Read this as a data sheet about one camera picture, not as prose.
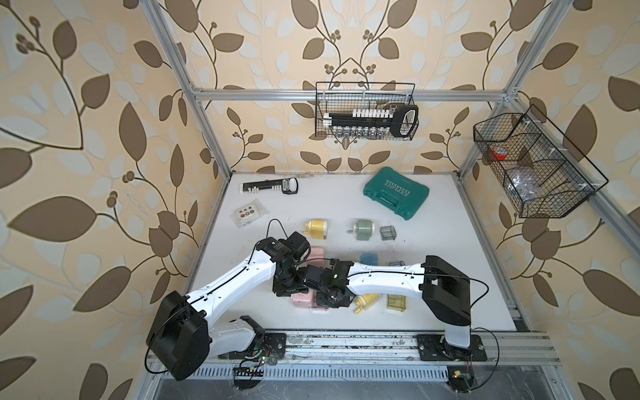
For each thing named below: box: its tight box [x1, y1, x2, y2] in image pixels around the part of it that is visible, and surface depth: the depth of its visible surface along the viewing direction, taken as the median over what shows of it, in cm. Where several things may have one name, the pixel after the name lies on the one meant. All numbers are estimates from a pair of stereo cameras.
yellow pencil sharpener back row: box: [303, 220, 329, 240], surface depth 96 cm
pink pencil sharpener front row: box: [291, 288, 318, 309], surface depth 79 cm
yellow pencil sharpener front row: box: [355, 293, 380, 315], surface depth 79 cm
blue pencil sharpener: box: [359, 252, 380, 266], surface depth 87 cm
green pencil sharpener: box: [346, 220, 375, 241], surface depth 96 cm
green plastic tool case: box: [363, 166, 430, 221], surface depth 110 cm
